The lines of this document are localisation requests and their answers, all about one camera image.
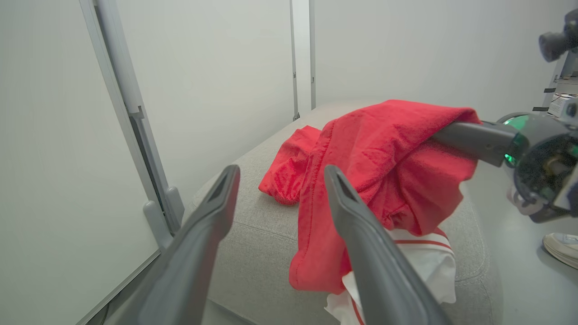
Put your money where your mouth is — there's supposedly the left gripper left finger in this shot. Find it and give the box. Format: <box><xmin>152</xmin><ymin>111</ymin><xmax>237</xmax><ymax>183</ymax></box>
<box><xmin>115</xmin><ymin>165</ymin><xmax>241</xmax><ymax>325</ymax></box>

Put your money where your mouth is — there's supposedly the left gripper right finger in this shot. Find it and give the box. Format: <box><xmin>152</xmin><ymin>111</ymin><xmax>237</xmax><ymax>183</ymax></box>
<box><xmin>324</xmin><ymin>165</ymin><xmax>452</xmax><ymax>325</ymax></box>

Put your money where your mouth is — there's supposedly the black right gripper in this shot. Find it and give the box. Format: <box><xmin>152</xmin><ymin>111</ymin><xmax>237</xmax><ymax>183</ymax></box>
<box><xmin>433</xmin><ymin>113</ymin><xmax>578</xmax><ymax>224</ymax></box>

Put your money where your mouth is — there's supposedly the red and white garment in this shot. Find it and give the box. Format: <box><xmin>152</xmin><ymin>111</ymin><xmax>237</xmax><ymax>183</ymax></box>
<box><xmin>258</xmin><ymin>125</ymin><xmax>457</xmax><ymax>325</ymax></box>

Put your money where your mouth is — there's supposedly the plain red garment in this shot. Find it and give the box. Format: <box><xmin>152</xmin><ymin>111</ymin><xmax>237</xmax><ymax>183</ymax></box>
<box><xmin>289</xmin><ymin>99</ymin><xmax>481</xmax><ymax>295</ymax></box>

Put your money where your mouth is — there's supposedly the grey fabric seat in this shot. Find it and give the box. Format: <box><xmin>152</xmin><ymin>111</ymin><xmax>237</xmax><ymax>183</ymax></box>
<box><xmin>187</xmin><ymin>99</ymin><xmax>502</xmax><ymax>325</ymax></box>

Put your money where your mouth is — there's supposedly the light grey partition leg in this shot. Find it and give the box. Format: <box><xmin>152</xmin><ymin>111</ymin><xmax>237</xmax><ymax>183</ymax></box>
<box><xmin>79</xmin><ymin>0</ymin><xmax>174</xmax><ymax>251</ymax></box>

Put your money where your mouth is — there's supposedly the white cardboard box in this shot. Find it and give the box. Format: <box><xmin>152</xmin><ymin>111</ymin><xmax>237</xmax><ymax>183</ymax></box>
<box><xmin>547</xmin><ymin>93</ymin><xmax>578</xmax><ymax>118</ymax></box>

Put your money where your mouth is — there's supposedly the black cylindrical device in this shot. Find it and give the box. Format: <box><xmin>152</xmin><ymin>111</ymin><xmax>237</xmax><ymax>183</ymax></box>
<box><xmin>538</xmin><ymin>9</ymin><xmax>578</xmax><ymax>63</ymax></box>

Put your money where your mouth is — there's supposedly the white sneaker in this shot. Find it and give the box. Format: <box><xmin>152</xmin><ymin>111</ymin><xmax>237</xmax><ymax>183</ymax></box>
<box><xmin>542</xmin><ymin>232</ymin><xmax>578</xmax><ymax>270</ymax></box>

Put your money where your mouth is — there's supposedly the large white partition panel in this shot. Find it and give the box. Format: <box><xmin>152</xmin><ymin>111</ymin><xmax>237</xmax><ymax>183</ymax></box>
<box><xmin>0</xmin><ymin>0</ymin><xmax>161</xmax><ymax>325</ymax></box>

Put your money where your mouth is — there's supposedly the grey partition joint post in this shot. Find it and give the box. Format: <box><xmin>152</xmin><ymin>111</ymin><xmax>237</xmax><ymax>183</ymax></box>
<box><xmin>289</xmin><ymin>0</ymin><xmax>317</xmax><ymax>121</ymax></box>

